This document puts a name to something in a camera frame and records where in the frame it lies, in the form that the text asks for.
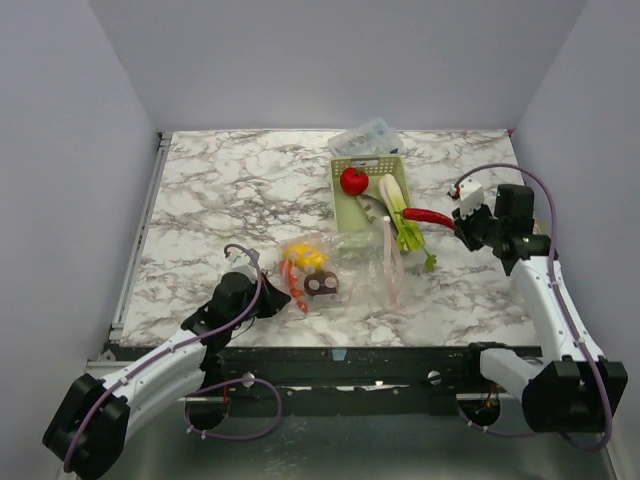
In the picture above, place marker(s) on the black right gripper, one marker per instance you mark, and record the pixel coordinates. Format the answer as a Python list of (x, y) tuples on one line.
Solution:
[(466, 228)]

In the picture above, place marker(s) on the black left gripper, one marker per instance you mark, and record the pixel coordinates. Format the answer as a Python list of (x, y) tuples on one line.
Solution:
[(274, 299)]

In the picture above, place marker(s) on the red fake chili pepper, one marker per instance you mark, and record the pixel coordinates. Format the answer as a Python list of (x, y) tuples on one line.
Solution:
[(416, 215)]

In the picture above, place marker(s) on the green fake vegetable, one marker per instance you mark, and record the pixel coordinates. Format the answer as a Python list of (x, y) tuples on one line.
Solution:
[(409, 237)]

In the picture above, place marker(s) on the clear zip top bag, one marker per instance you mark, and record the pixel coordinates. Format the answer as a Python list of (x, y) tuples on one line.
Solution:
[(367, 262)]

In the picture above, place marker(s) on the grey fake fish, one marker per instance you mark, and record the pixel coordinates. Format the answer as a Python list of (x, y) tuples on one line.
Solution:
[(374, 209)]

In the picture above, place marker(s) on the red fake apple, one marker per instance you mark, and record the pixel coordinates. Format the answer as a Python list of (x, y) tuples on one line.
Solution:
[(354, 181)]

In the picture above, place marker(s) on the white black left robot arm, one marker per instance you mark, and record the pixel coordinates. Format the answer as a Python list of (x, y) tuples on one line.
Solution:
[(97, 416)]

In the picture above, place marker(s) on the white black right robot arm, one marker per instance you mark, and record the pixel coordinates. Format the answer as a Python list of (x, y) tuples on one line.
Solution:
[(573, 388)]

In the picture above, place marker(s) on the orange fake carrot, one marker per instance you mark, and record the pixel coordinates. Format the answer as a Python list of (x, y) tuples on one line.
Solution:
[(291, 275)]

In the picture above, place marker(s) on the dark purple fake food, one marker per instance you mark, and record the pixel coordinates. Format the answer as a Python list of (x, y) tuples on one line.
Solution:
[(321, 283)]

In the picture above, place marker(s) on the yellow fake pepper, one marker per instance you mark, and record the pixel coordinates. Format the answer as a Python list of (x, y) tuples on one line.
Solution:
[(304, 255)]

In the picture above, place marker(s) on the green perforated plastic basket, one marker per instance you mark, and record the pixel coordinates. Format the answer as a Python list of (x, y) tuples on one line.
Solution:
[(349, 214)]

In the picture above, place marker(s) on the clear plastic organizer box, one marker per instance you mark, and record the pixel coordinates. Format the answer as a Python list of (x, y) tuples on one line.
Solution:
[(375, 137)]

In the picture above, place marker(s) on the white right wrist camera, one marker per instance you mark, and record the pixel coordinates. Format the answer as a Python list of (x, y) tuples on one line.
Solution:
[(470, 195)]

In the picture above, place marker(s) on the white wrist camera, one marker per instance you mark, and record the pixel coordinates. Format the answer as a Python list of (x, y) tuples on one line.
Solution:
[(470, 195), (242, 263)]

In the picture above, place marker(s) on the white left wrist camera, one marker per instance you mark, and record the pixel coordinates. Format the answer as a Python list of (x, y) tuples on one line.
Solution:
[(242, 263)]

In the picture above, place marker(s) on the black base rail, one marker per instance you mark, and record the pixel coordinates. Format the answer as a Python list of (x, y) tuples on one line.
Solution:
[(346, 381)]

